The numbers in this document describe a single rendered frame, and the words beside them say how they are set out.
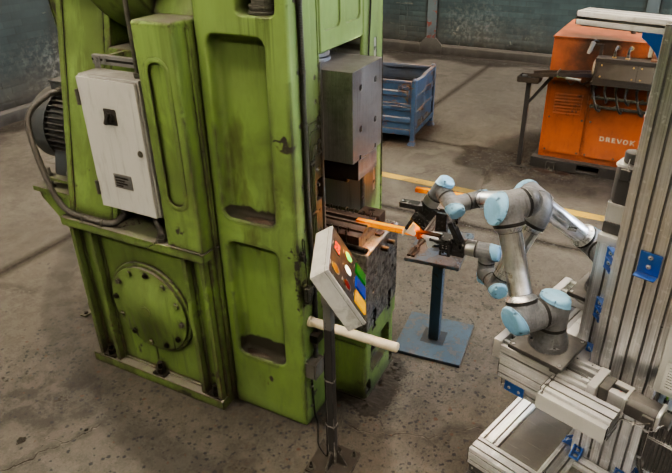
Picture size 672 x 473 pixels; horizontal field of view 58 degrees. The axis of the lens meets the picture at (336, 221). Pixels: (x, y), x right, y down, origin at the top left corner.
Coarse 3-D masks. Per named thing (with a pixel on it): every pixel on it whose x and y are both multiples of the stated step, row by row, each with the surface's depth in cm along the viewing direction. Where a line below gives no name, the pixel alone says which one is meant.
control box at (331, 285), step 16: (320, 240) 244; (336, 240) 245; (320, 256) 232; (336, 256) 236; (352, 256) 255; (320, 272) 222; (336, 272) 226; (352, 272) 245; (320, 288) 224; (336, 288) 224; (352, 288) 235; (336, 304) 227; (352, 304) 227; (352, 320) 230
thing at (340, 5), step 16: (320, 0) 238; (336, 0) 251; (352, 0) 264; (320, 16) 241; (336, 16) 254; (352, 16) 267; (320, 32) 243; (336, 32) 255; (352, 32) 268; (320, 48) 246
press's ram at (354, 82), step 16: (336, 64) 257; (352, 64) 256; (368, 64) 257; (336, 80) 249; (352, 80) 246; (368, 80) 260; (336, 96) 252; (352, 96) 249; (368, 96) 263; (336, 112) 256; (352, 112) 252; (368, 112) 266; (336, 128) 259; (352, 128) 256; (368, 128) 270; (336, 144) 263; (352, 144) 259; (368, 144) 273; (336, 160) 266; (352, 160) 262
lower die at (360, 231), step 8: (328, 208) 310; (328, 216) 300; (352, 216) 300; (360, 216) 301; (368, 216) 301; (328, 224) 296; (336, 224) 295; (344, 224) 295; (352, 224) 295; (360, 224) 293; (344, 232) 290; (352, 232) 290; (360, 232) 289; (368, 232) 295; (344, 240) 290; (352, 240) 287; (360, 240) 288
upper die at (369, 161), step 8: (376, 152) 284; (360, 160) 269; (368, 160) 277; (376, 160) 286; (328, 168) 276; (336, 168) 274; (344, 168) 272; (352, 168) 270; (360, 168) 271; (368, 168) 279; (336, 176) 276; (344, 176) 274; (352, 176) 272; (360, 176) 273
